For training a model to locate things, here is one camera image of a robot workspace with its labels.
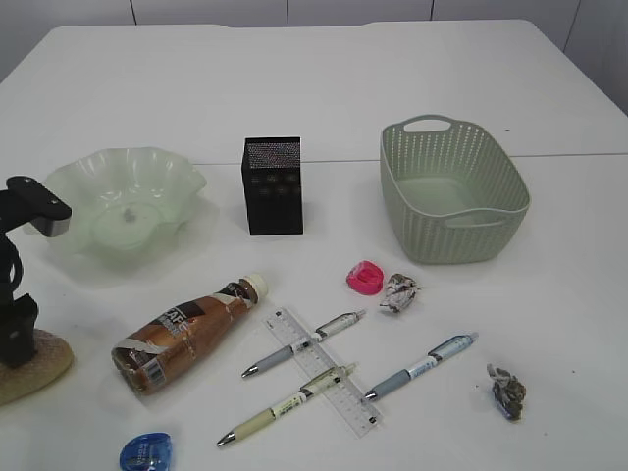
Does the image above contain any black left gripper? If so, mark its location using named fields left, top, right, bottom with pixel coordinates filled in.
left=0, top=234, right=38, bottom=368

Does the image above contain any bread roll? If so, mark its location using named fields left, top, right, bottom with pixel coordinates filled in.
left=1, top=329, right=74, bottom=406

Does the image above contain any brown coffee drink bottle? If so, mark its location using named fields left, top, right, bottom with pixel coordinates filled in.
left=111, top=274, right=268, bottom=395

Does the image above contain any pink pencil sharpener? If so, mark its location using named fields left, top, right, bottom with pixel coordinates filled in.
left=345, top=260, right=384, bottom=295

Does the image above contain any white paper ball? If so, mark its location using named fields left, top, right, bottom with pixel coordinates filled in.
left=379, top=273, right=421, bottom=314

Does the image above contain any dark paper ball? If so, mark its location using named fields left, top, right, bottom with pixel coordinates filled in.
left=487, top=363, right=527, bottom=422

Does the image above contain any wavy green glass plate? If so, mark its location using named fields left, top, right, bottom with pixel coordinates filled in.
left=44, top=147, right=207, bottom=262

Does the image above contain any blue pencil sharpener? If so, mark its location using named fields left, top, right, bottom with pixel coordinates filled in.
left=119, top=433, right=173, bottom=471

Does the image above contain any black mesh pen holder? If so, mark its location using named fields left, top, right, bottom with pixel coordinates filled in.
left=241, top=136, right=304, bottom=236

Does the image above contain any beige grip pen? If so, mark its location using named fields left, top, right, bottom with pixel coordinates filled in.
left=217, top=363, right=357, bottom=447

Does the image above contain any grey grip pen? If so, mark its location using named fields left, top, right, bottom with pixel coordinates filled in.
left=241, top=308, right=366, bottom=379

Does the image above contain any blue clip pen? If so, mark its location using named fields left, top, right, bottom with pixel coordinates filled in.
left=363, top=333, right=479, bottom=402

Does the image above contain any green plastic basket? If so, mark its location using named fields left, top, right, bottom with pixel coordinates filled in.
left=380, top=115, right=531, bottom=265

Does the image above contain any clear plastic ruler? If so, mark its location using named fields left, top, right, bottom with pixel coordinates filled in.
left=264, top=313, right=380, bottom=437

